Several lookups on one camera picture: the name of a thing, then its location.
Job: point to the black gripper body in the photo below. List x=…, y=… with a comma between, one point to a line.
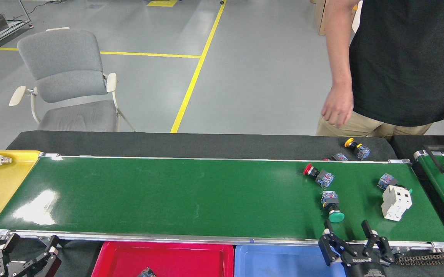
x=364, y=269

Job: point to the yellow mushroom push button switch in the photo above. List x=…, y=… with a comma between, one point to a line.
x=362, y=152

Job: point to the person's right forearm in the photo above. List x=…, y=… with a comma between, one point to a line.
x=341, y=65

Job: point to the blue plastic tray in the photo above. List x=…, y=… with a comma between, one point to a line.
x=283, y=261

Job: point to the red plastic tray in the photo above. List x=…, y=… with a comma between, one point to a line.
x=187, y=261

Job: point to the long green conveyor belt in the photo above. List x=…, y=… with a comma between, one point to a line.
x=168, y=192

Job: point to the person's right hand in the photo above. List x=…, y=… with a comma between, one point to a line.
x=337, y=107

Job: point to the white circuit breaker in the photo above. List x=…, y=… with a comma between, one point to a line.
x=394, y=204

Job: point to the person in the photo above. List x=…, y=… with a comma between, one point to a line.
x=406, y=57

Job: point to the grey padded office chair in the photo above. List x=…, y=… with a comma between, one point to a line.
x=64, y=65

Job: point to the brown cardboard box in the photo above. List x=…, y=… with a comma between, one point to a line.
x=320, y=17

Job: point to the metal shelf rack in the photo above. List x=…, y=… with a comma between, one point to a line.
x=12, y=26

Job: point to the blue block push button switch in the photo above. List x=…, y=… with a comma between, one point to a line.
x=147, y=273

